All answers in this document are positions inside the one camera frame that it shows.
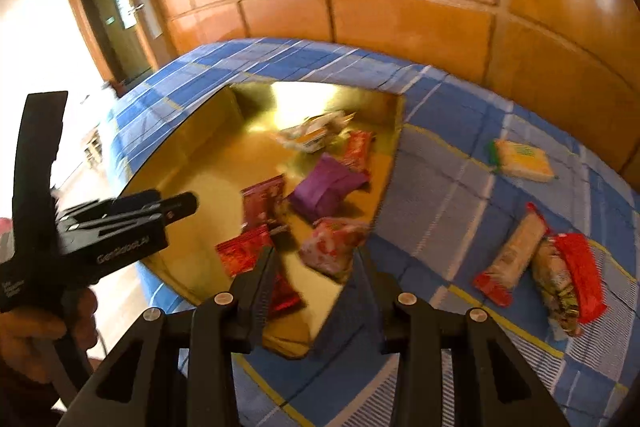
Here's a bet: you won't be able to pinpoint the wooden wardrobe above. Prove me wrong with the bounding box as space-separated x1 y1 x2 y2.
137 0 640 178

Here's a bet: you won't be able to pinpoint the small red candy packet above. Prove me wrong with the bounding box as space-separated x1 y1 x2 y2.
342 130 376 172

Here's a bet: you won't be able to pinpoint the shiny red snack packet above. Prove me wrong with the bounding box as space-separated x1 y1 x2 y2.
215 225 304 319

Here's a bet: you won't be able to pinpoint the wooden stool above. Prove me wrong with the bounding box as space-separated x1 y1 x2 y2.
82 129 104 165

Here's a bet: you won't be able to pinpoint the pink and white snack packet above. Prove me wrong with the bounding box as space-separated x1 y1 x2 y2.
300 217 371 283

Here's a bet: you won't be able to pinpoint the black box with gold inside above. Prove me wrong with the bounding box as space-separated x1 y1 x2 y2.
120 79 407 362

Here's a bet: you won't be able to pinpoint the long oat bar red ends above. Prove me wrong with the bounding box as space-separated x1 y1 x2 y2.
472 203 551 308

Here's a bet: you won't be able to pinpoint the dark red snack packet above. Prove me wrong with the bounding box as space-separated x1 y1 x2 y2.
241 174 290 230

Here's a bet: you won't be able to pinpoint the cracker pack with green ends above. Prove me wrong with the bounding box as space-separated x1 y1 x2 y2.
489 138 558 182

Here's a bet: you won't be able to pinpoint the black and brown snack packet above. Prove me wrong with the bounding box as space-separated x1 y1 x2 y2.
531 239 586 339

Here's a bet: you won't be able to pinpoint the blue plaid bed sheet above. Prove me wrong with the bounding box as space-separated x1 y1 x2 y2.
100 38 640 427

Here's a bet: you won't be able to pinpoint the white and orange packet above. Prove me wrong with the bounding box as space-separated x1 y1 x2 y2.
277 111 358 154

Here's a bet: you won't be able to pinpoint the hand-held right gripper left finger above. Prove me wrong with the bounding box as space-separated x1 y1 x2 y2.
57 247 281 427

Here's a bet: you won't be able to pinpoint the person's left hand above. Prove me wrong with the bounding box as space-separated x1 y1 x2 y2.
0 289 99 413

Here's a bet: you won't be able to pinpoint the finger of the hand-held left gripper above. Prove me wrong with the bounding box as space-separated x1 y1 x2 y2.
100 192 199 239
57 189 162 229

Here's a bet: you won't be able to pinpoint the purple snack packet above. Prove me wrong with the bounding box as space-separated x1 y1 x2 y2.
289 154 371 220

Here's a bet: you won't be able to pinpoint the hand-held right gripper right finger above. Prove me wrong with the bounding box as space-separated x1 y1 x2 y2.
356 244 571 427

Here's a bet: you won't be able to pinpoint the large red snack packet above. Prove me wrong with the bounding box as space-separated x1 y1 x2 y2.
552 232 608 325

